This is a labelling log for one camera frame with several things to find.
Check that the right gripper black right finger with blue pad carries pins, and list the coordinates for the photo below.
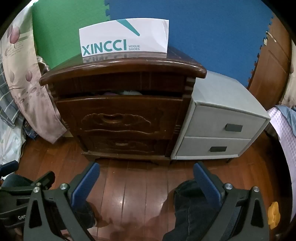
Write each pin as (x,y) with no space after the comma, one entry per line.
(240,214)

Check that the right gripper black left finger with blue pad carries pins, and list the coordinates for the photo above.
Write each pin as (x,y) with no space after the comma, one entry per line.
(50,211)

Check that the grey two-drawer nightstand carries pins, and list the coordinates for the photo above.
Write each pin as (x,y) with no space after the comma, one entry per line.
(222,121)

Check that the upper carved wooden drawer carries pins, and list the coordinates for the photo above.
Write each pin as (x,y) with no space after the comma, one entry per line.
(122,116)

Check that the clothes inside drawer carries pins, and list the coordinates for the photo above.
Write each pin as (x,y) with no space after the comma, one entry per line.
(123,93)

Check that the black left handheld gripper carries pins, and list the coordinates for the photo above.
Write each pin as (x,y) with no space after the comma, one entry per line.
(16,191)

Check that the yellow plastic knob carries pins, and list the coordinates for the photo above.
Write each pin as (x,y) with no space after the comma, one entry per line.
(273,215)

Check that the dark jeans leg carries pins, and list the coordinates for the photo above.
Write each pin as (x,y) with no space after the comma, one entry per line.
(194,214)

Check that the lavender waffle bed cover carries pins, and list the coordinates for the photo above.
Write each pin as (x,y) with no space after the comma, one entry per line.
(283,121)

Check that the grey plaid cloth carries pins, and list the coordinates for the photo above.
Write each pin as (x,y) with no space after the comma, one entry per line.
(9,110)

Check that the dark carved wooden nightstand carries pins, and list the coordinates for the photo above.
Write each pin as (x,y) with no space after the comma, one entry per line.
(169,75)

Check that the brown wooden door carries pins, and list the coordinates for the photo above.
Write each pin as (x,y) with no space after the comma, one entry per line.
(271,71)

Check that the floral beige curtain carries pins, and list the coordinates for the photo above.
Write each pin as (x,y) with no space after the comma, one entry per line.
(22,74)

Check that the white XINCCI shoe box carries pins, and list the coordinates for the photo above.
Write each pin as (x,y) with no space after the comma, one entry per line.
(125,35)

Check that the blue foam wall mat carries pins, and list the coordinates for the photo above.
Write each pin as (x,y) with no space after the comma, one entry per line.
(224,36)

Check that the green foam wall mat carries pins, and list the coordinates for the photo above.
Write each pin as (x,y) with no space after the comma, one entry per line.
(56,27)

